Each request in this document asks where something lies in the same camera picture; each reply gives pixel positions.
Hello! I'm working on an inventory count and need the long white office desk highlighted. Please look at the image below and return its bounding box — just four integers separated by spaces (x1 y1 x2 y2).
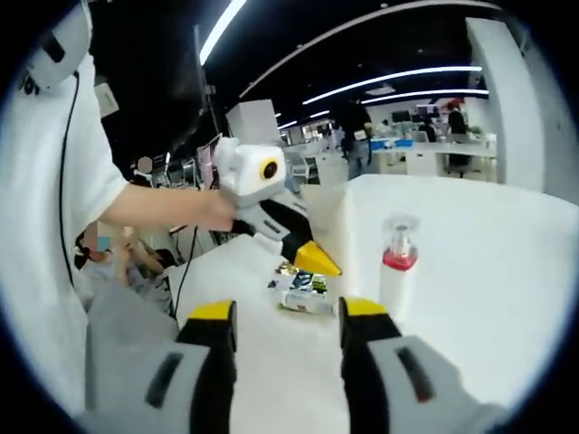
370 139 498 177

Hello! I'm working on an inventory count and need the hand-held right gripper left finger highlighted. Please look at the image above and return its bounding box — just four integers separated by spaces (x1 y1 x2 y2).
117 300 239 434

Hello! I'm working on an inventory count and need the person's white shirt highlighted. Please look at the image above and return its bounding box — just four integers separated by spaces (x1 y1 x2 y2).
0 0 132 408

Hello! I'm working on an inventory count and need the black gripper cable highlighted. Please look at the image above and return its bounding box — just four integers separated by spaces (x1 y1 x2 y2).
174 225 200 317

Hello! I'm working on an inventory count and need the white ceiling air conditioner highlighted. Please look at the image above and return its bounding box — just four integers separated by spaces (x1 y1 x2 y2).
94 83 119 121

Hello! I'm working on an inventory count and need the person's left hand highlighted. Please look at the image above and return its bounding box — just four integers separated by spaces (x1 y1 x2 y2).
198 189 239 232

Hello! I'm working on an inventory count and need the white chest-worn device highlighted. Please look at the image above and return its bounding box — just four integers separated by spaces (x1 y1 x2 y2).
17 0 91 91

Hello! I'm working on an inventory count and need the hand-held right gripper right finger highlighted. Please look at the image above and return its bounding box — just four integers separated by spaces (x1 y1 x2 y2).
338 296 501 434

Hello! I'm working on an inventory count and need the row of ceiling light strips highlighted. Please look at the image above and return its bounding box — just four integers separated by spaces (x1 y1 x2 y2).
198 0 492 132

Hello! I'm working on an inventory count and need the red-collared pump skincare bottle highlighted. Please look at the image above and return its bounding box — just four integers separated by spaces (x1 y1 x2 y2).
378 212 422 320

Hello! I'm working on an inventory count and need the black device cable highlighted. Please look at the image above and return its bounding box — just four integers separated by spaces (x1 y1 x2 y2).
57 71 81 288

